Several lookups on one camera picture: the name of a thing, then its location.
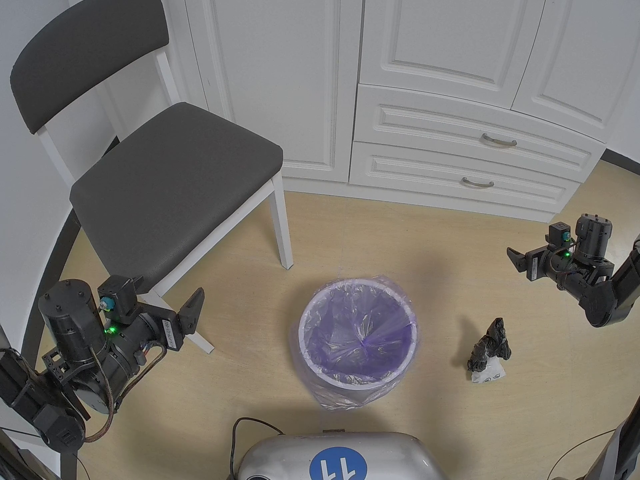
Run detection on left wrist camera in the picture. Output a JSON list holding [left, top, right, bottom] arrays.
[[97, 276, 139, 326]]

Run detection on thin black cable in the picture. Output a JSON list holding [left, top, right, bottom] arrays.
[[550, 430, 618, 480]]

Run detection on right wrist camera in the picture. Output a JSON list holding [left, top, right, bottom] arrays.
[[546, 221, 575, 252]]

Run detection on crumpled white paper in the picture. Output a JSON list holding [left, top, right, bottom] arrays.
[[470, 357, 509, 384]]

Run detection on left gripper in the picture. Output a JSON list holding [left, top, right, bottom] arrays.
[[115, 287, 206, 383]]

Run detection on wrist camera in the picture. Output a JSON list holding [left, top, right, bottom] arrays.
[[97, 276, 139, 326], [546, 221, 575, 252]]

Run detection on white trash bin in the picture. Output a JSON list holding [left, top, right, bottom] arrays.
[[298, 280, 419, 394]]

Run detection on purple plastic bag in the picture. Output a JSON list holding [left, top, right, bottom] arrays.
[[290, 278, 421, 412]]

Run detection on white wardrobe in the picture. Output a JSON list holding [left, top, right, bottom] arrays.
[[62, 0, 640, 225]]

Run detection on white chair with grey cushions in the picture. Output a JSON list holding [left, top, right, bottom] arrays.
[[9, 0, 295, 355]]

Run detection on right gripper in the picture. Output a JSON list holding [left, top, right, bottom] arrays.
[[506, 246, 577, 288]]

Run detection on black plastic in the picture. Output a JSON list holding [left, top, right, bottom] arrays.
[[467, 317, 514, 374]]

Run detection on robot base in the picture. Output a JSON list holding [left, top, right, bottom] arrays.
[[240, 430, 446, 480]]

